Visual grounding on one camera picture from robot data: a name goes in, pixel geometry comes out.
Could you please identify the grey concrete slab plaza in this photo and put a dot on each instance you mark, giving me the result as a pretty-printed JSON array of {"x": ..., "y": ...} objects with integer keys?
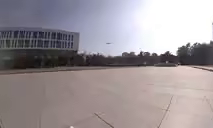
[{"x": 94, "y": 93}]

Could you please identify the dark kerb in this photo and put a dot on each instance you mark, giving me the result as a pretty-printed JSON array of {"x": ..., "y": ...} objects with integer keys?
[{"x": 207, "y": 69}]

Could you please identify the white building with window bands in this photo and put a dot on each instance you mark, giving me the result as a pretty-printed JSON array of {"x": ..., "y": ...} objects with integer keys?
[{"x": 34, "y": 39}]

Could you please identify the row of trees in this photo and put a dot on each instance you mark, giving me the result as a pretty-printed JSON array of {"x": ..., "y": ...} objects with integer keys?
[{"x": 127, "y": 59}]

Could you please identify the street lamp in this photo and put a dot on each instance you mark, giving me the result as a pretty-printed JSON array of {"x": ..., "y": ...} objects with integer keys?
[{"x": 109, "y": 43}]

